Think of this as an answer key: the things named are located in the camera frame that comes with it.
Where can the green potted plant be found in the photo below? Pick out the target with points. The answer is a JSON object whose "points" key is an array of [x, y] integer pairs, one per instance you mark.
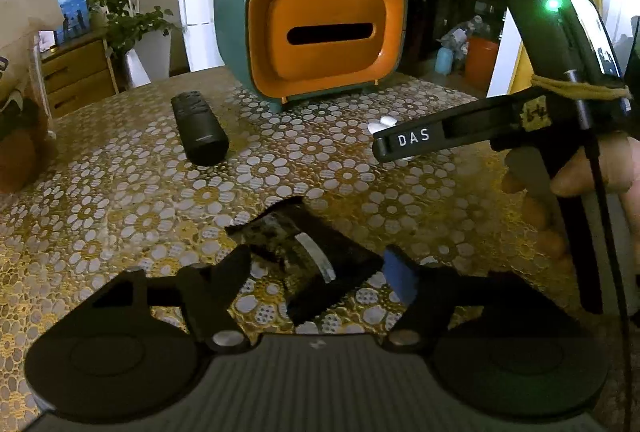
{"points": [[120, 12]]}

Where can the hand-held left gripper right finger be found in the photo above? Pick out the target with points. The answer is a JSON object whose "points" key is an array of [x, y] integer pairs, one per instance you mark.
{"points": [[400, 272]]}

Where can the black remote control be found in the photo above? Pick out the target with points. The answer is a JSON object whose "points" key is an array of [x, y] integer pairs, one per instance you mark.
{"points": [[200, 132]]}

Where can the white plastic bag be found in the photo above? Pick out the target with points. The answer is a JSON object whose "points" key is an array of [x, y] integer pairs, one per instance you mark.
{"points": [[25, 2]]}

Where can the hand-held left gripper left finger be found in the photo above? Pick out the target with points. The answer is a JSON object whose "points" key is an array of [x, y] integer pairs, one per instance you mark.
{"points": [[235, 274]]}

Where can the wooden tv cabinet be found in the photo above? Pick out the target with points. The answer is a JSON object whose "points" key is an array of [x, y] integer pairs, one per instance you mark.
{"points": [[80, 77]]}

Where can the gold floral lace tablecloth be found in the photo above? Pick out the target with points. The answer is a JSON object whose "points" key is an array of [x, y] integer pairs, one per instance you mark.
{"points": [[125, 192]]}

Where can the person's right hand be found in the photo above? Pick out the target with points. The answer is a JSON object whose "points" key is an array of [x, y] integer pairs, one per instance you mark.
{"points": [[575, 174]]}

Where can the blue bottle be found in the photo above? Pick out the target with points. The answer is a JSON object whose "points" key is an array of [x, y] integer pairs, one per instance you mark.
{"points": [[445, 62]]}

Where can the green orange tissue box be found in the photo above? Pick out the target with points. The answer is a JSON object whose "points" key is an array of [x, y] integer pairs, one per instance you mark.
{"points": [[235, 37]]}

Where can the white tissue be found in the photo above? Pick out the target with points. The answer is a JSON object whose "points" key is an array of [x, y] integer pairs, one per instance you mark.
{"points": [[380, 124]]}

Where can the blue picture book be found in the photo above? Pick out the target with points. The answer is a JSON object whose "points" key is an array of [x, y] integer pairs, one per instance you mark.
{"points": [[72, 14]]}

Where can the red apple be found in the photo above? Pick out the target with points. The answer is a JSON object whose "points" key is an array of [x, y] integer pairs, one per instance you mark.
{"points": [[17, 159]]}

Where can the clear fruit jar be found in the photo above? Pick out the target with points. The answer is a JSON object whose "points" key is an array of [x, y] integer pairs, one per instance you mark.
{"points": [[30, 112]]}

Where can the large black wrapper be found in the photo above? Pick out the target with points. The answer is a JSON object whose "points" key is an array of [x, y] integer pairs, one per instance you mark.
{"points": [[280, 232]]}

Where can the orange bucket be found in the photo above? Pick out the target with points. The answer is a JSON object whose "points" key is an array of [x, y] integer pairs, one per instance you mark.
{"points": [[482, 62]]}

